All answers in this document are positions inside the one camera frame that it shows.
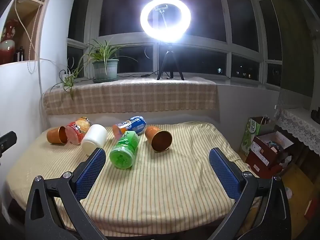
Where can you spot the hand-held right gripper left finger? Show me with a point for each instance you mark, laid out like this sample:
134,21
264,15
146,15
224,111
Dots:
92,171

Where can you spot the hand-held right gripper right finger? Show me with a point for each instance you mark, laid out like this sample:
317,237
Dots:
225,172

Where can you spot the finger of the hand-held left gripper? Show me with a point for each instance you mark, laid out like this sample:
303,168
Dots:
7,140

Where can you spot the white cup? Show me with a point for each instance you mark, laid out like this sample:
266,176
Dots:
95,137

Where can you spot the red printed cup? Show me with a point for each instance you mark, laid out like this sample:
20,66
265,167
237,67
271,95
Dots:
75,133

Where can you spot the orange cup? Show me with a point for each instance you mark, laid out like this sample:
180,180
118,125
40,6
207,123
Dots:
53,135
160,141

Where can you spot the blue printed cup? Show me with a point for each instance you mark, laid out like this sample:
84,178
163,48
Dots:
132,125

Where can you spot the green plastic bottle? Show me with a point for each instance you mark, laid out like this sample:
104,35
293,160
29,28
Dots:
123,152

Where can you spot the red cardboard box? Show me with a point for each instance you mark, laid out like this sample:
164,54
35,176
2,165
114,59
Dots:
260,157

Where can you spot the green cardboard box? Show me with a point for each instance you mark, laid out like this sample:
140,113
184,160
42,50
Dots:
250,135

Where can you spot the checked sill cloth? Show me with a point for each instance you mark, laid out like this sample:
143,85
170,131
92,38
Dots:
137,97

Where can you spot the dark bottle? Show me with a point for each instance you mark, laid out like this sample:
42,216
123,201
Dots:
20,53

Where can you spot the white lace cloth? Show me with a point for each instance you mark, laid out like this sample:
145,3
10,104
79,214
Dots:
300,125

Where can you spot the white power plug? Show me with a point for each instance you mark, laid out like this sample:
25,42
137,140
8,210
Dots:
67,74

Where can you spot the red ceramic vase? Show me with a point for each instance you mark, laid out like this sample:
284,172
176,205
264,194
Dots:
7,50

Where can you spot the potted spider plant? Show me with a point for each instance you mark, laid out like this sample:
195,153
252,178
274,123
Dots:
106,68

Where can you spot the wooden shelf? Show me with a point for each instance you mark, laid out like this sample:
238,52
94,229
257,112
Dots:
27,30

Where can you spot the white framed window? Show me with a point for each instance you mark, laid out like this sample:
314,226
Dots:
190,43

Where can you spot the dark curtain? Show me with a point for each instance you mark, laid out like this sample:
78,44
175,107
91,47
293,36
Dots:
295,55

